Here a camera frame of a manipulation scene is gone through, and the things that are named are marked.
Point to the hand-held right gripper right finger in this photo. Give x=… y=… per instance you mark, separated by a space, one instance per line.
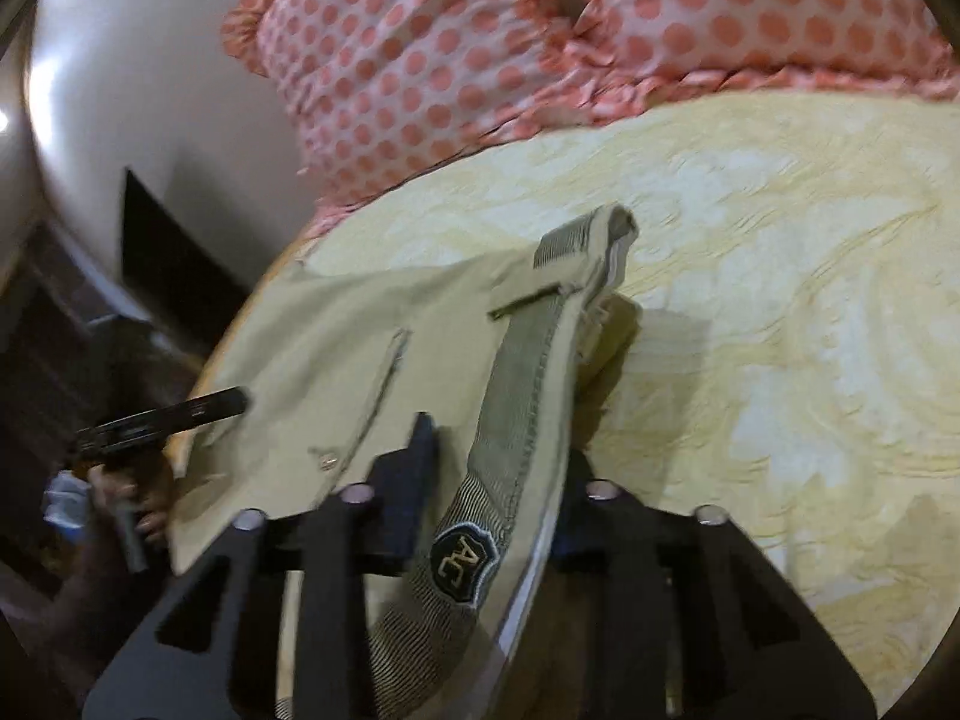
x=576 y=517

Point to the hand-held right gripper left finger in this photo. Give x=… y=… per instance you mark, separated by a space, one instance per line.
x=411 y=495

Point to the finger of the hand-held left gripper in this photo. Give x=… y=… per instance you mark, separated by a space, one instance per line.
x=174 y=414

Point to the khaki pants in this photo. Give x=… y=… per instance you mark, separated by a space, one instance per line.
x=322 y=360

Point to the person's left hand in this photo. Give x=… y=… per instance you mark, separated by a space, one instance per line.
x=154 y=499

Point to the blue white cloth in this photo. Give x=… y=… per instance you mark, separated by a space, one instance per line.
x=66 y=502

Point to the yellow patterned bed sheet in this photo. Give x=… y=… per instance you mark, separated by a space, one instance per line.
x=765 y=330

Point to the pink polka dot pillow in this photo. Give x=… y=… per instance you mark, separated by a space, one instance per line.
x=757 y=7
x=420 y=67

